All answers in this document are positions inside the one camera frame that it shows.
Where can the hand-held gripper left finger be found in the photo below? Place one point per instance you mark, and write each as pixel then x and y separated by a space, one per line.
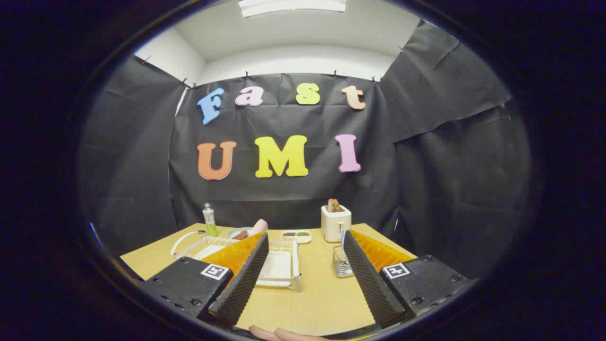
pixel 244 289

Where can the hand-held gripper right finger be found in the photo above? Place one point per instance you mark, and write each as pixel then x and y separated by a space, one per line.
pixel 371 284

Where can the pink plate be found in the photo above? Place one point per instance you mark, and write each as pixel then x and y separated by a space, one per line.
pixel 259 226

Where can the pale green plate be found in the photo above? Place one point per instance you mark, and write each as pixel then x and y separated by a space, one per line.
pixel 233 231

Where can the green dish soap bottle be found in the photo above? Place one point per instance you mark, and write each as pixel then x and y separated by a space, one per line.
pixel 209 222

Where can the white drip tray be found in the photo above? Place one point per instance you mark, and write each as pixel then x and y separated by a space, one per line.
pixel 277 267

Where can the brown meat piece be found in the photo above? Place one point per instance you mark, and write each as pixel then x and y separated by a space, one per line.
pixel 240 235

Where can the cream toaster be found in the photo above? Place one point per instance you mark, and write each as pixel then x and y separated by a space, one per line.
pixel 334 226

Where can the white divided bean tray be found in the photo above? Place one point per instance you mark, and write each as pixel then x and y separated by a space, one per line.
pixel 296 240

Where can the brown bread slice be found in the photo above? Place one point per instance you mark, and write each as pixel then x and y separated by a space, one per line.
pixel 333 205

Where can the black backdrop cloth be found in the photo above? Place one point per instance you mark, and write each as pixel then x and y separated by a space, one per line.
pixel 293 123

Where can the ceiling light panel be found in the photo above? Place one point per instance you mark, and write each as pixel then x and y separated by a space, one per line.
pixel 293 5

